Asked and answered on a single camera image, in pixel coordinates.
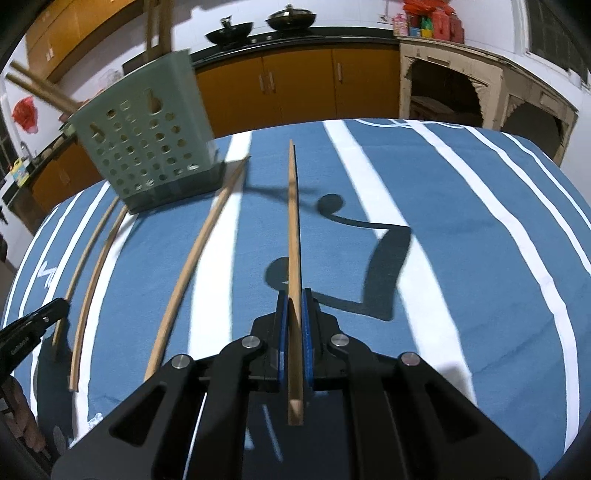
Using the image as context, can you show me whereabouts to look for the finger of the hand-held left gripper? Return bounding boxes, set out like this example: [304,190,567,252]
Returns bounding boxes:
[0,298,71,345]

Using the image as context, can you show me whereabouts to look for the group of wooden chopsticks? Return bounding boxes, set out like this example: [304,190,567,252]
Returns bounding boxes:
[6,0,252,393]

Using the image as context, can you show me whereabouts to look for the black wok with handle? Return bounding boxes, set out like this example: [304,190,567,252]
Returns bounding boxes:
[205,16,254,46]

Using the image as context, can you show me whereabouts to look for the person's left hand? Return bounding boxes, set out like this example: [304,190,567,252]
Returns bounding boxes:
[0,377,48,459]

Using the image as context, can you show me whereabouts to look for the red plastic bag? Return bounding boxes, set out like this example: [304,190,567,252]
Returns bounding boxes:
[12,96,38,134]
[404,0,455,14]

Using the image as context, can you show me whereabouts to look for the wooden base cabinets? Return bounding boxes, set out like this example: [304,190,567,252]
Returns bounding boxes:
[28,34,402,222]

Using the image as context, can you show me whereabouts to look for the large barred window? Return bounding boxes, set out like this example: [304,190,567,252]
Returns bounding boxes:
[526,0,591,88]

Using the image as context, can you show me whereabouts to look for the green perforated chopstick holder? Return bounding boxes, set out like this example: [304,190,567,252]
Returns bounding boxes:
[65,48,227,215]

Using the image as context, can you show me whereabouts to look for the wooden wall cabinets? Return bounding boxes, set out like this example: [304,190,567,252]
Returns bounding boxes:
[25,0,139,84]

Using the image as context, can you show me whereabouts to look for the cream carved side table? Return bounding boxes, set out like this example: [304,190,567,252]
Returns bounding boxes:
[398,37,580,167]

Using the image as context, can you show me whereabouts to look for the gas stove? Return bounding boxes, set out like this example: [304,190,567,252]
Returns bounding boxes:
[249,30,333,43]

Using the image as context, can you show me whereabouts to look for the black wok with lid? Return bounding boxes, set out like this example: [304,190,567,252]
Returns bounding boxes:
[265,4,318,31]

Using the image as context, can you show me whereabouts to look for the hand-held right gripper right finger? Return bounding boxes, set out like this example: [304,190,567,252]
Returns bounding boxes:
[302,289,541,480]

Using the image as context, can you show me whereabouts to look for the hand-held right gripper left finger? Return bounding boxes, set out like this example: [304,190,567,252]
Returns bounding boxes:
[51,291,291,480]

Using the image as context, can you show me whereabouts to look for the single wooden chopstick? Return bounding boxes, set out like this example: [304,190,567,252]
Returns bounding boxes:
[286,139,306,426]

